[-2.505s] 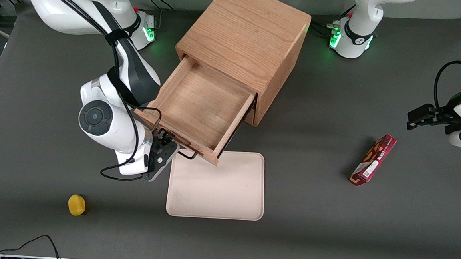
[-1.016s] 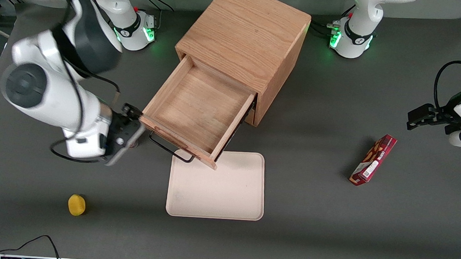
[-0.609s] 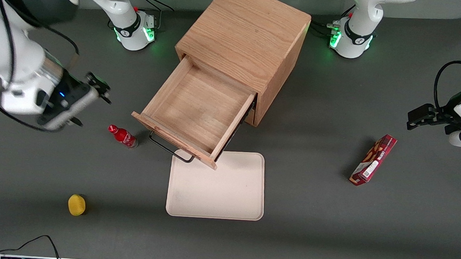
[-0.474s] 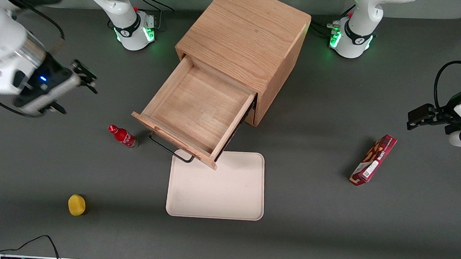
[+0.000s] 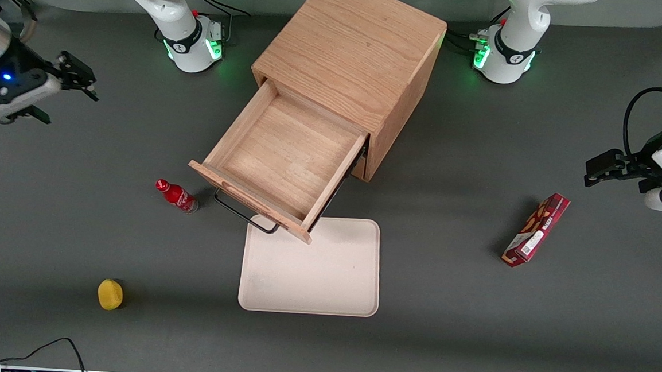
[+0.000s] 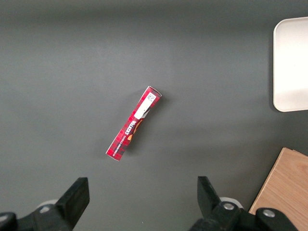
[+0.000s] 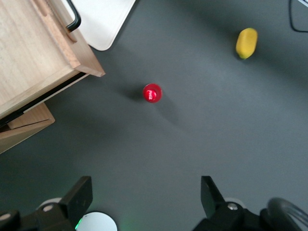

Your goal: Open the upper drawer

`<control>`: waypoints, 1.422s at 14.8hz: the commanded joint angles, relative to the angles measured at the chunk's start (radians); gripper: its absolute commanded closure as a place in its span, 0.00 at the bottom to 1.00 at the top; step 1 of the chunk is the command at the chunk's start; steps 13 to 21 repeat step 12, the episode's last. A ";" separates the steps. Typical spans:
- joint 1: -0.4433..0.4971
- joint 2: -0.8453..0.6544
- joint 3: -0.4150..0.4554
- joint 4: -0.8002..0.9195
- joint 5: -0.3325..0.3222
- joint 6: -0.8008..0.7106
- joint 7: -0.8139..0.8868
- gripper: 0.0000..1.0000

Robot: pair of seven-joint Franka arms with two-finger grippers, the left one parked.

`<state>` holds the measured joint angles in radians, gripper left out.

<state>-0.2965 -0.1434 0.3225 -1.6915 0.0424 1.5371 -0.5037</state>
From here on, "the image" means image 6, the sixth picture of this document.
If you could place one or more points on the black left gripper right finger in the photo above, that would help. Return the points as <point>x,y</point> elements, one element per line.
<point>211,209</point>

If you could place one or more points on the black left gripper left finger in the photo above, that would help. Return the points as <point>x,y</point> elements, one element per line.
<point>69,207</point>

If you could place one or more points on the wooden two-drawer cabinet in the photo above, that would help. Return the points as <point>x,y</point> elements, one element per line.
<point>288,180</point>

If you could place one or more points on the red tartan cookie box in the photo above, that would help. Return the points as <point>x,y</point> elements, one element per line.
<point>134,122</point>

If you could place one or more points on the beige plastic tray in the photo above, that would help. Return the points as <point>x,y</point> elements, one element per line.
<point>291,65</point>

